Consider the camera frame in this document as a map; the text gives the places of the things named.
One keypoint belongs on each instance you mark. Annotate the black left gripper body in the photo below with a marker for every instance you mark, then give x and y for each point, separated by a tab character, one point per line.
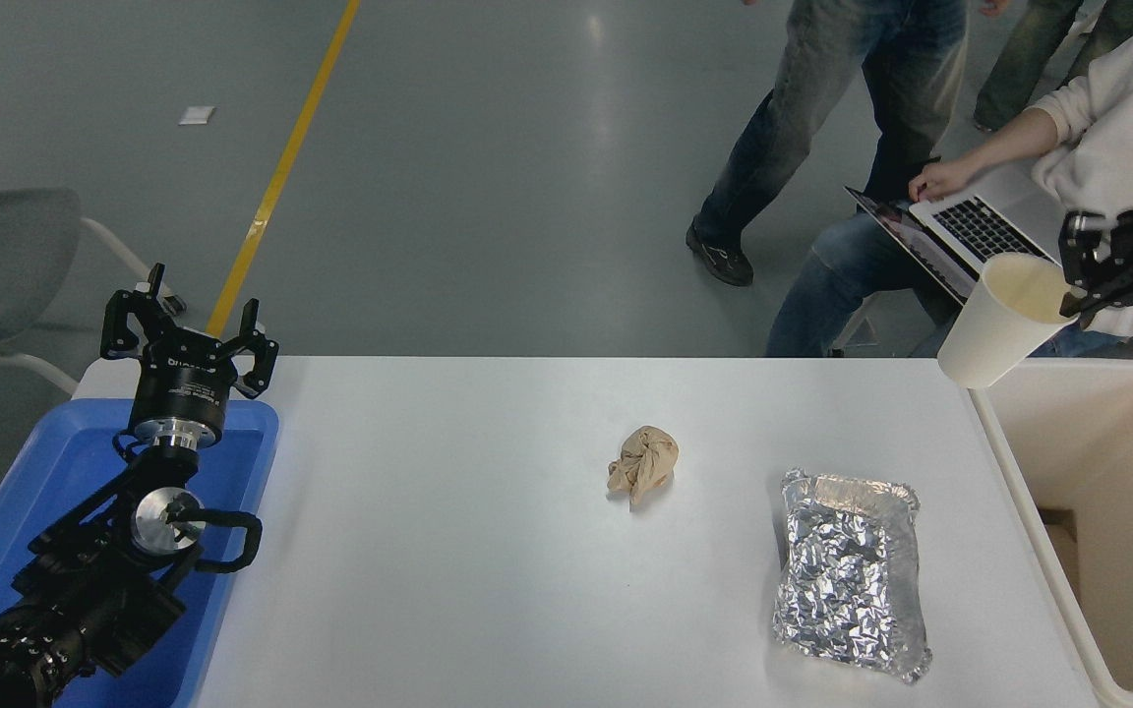
183	388

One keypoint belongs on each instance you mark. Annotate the white paper cup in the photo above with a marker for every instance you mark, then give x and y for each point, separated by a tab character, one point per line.
999	324

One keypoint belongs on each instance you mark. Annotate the seated person's right forearm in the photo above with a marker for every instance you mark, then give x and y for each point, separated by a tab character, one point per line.
1009	143

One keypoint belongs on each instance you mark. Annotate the seated person's right hand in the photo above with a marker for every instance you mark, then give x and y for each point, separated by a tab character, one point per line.
938	182

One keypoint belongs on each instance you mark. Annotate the seated person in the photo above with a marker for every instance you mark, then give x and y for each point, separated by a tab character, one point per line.
1127	108

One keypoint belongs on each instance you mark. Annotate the silver laptop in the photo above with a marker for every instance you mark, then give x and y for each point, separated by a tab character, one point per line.
980	226

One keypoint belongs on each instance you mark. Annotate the blue plastic tray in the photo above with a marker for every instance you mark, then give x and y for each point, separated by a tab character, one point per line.
55	462

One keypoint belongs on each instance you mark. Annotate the large pale bin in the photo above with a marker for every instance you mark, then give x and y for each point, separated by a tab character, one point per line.
1117	442

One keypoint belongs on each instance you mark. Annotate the white paper scrap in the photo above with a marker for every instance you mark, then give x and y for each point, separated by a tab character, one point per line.
195	115

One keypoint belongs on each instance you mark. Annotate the seated person's chair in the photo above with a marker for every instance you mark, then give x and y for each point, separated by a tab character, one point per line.
860	334

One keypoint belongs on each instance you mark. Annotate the crumpled tan paper ball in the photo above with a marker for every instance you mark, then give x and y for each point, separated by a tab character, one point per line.
643	464

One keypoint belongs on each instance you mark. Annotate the crumpled silver foil tray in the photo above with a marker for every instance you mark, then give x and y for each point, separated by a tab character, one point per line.
852	580

